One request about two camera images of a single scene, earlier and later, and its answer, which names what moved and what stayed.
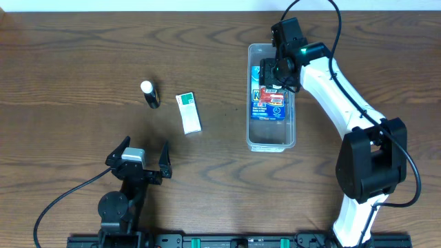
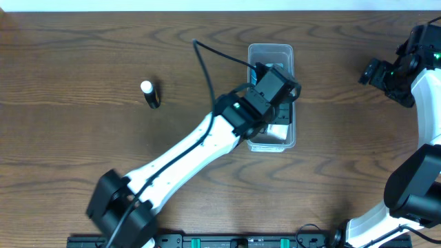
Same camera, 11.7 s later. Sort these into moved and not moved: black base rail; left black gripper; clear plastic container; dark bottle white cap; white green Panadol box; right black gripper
Moved: left black gripper; right black gripper; white green Panadol box
Not moved: black base rail; dark bottle white cap; clear plastic container
